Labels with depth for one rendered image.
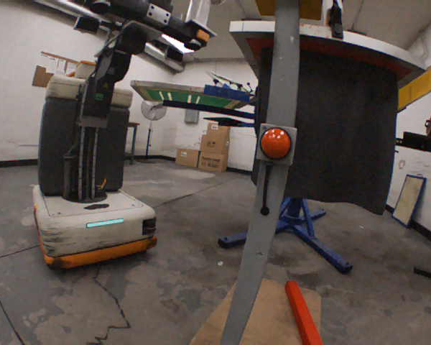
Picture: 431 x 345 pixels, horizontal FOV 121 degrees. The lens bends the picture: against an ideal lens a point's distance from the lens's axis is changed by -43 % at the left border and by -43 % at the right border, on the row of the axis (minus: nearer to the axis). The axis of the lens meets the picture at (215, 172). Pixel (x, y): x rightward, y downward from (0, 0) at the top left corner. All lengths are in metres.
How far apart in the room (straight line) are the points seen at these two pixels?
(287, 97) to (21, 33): 3.96
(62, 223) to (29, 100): 3.13
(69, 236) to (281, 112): 0.86
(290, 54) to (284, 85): 0.05
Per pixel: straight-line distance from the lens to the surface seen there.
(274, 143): 0.25
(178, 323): 0.84
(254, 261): 0.34
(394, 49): 0.65
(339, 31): 0.59
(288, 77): 0.32
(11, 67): 3.86
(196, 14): 1.00
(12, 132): 3.79
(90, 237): 0.97
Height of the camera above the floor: 0.64
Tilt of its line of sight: 7 degrees down
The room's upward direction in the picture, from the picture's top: 8 degrees clockwise
